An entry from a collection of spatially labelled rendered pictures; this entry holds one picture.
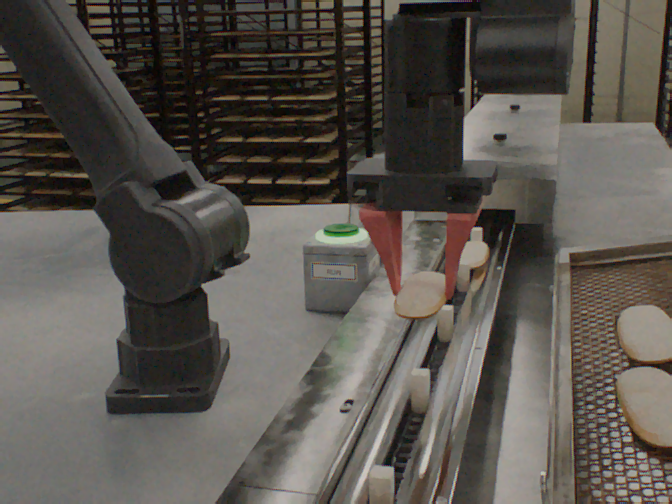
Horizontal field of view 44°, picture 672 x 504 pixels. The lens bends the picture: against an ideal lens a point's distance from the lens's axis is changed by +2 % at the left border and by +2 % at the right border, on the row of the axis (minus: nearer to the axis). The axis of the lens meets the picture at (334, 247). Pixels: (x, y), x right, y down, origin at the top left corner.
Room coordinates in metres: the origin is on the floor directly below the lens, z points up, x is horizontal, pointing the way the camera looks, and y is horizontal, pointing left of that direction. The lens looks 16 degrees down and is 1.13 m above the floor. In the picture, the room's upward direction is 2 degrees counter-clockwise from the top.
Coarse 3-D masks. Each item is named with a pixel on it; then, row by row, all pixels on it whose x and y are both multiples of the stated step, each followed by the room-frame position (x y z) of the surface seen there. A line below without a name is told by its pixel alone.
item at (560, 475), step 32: (576, 256) 0.75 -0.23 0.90; (608, 256) 0.74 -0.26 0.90; (640, 256) 0.73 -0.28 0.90; (576, 288) 0.68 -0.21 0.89; (608, 288) 0.67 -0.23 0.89; (640, 288) 0.65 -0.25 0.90; (608, 320) 0.60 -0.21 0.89; (576, 352) 0.55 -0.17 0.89; (608, 352) 0.54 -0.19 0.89; (576, 384) 0.50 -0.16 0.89; (608, 384) 0.49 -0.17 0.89; (608, 416) 0.45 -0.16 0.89; (576, 448) 0.42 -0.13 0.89; (608, 448) 0.41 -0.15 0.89; (640, 448) 0.41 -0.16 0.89; (576, 480) 0.38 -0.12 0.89; (640, 480) 0.38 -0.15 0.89
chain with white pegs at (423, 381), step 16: (480, 240) 0.96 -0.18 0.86; (464, 272) 0.83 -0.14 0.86; (464, 288) 0.83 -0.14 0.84; (448, 320) 0.69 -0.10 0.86; (448, 336) 0.69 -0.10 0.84; (432, 352) 0.67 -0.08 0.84; (416, 368) 0.57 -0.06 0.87; (432, 368) 0.64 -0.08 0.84; (416, 384) 0.56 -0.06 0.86; (432, 384) 0.61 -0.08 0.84; (416, 400) 0.56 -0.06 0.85; (416, 416) 0.56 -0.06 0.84; (416, 432) 0.53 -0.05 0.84; (400, 448) 0.51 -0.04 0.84; (400, 464) 0.49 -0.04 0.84; (384, 480) 0.42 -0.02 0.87; (400, 480) 0.47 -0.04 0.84; (384, 496) 0.42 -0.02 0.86
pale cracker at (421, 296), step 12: (420, 276) 0.62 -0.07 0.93; (432, 276) 0.62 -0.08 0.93; (444, 276) 0.62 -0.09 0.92; (408, 288) 0.59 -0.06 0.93; (420, 288) 0.59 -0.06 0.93; (432, 288) 0.59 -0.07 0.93; (444, 288) 0.60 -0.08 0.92; (396, 300) 0.57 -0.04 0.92; (408, 300) 0.57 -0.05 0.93; (420, 300) 0.57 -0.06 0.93; (432, 300) 0.57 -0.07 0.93; (444, 300) 0.58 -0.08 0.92; (396, 312) 0.56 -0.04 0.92; (408, 312) 0.55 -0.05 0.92; (420, 312) 0.55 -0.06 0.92; (432, 312) 0.55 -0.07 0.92
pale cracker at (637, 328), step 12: (624, 312) 0.59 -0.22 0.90; (636, 312) 0.58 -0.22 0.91; (648, 312) 0.57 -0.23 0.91; (660, 312) 0.57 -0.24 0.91; (624, 324) 0.56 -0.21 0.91; (636, 324) 0.55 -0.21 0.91; (648, 324) 0.55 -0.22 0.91; (660, 324) 0.55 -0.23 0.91; (624, 336) 0.54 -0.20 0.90; (636, 336) 0.53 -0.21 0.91; (648, 336) 0.53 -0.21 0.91; (660, 336) 0.52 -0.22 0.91; (624, 348) 0.53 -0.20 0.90; (636, 348) 0.52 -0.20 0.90; (648, 348) 0.51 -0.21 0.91; (660, 348) 0.51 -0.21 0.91; (636, 360) 0.51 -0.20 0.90; (648, 360) 0.50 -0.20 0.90; (660, 360) 0.50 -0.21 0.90
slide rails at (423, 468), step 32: (480, 288) 0.81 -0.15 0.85; (416, 320) 0.72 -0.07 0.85; (416, 352) 0.65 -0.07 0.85; (448, 352) 0.65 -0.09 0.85; (448, 384) 0.58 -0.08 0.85; (384, 416) 0.54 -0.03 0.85; (448, 416) 0.53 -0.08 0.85; (384, 448) 0.49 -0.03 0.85; (416, 448) 0.49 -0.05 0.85; (352, 480) 0.45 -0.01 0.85; (416, 480) 0.45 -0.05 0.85
